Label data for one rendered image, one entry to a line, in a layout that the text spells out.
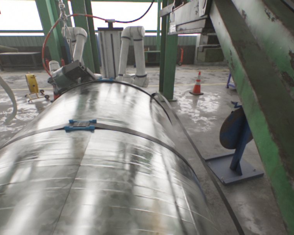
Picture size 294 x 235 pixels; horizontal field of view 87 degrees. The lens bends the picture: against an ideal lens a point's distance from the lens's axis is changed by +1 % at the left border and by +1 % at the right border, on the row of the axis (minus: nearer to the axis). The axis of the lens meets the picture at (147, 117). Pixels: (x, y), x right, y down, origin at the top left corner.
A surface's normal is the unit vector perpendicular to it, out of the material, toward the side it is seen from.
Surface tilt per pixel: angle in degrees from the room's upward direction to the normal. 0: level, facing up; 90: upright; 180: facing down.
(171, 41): 90
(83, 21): 90
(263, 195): 0
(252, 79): 28
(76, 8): 90
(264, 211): 0
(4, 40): 90
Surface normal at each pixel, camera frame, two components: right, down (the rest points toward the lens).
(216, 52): 0.10, 0.47
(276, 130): -0.04, -0.57
